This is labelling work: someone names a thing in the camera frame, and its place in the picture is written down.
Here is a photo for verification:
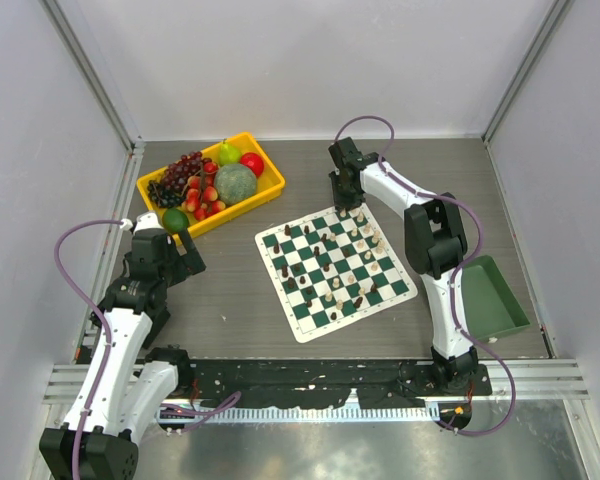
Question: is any green white chess board mat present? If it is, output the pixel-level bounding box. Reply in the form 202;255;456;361
254;205;418;343

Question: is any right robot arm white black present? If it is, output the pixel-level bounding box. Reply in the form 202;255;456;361
329;137;478;394

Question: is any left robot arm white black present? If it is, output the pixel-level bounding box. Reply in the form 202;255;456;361
39;224;205;479

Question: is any green avocado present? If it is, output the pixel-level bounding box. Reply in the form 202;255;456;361
162;208;190;234

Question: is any black grape bunch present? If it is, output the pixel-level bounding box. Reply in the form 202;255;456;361
147;180;184;209

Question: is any dark purple grape bunch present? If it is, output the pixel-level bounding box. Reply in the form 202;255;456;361
160;151;203;195

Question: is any yellow plastic fruit tray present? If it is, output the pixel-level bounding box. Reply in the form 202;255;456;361
136;131;286;238

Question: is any green netted melon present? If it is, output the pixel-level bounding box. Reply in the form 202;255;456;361
214;163;257;206

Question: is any red apple in tray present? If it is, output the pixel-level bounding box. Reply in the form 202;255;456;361
239;152;265;178

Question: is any green pear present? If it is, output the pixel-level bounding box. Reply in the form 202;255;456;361
218;139;242;167

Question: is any green plastic tray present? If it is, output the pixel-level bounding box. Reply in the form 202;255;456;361
457;255;531;343

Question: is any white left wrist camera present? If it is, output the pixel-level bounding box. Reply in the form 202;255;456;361
119;211;163;233

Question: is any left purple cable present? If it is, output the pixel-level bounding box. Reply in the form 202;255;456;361
52;217;131;480

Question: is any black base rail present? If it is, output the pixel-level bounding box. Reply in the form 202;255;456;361
170;359;492;410

